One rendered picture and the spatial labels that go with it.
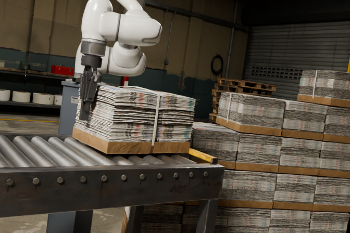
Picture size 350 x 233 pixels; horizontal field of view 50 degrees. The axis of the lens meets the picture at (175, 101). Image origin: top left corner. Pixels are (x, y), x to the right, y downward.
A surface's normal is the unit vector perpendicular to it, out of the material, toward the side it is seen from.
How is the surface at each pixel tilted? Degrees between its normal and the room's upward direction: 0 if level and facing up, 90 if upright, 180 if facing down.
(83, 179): 90
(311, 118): 90
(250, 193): 90
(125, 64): 127
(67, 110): 90
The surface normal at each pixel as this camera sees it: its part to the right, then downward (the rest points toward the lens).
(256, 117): 0.27, 0.09
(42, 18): 0.56, 0.12
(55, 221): -0.36, 0.00
